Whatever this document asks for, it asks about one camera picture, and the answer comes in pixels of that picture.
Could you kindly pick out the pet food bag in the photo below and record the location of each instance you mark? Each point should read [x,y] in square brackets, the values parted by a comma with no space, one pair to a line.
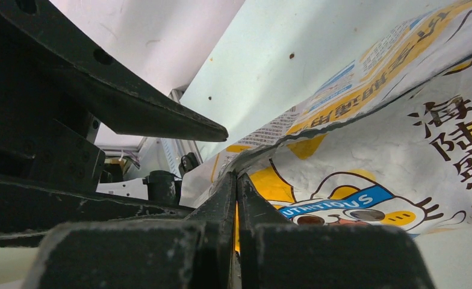
[385,141]

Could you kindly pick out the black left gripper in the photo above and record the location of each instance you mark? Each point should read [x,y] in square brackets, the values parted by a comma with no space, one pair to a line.
[35,143]

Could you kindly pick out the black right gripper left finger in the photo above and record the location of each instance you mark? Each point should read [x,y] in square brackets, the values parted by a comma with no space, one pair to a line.
[195,252]

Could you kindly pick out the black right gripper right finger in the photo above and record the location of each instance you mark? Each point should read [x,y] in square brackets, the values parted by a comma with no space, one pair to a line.
[276,253]

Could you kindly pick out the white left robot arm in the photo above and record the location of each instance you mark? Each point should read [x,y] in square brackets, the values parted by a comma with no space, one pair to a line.
[57,88]

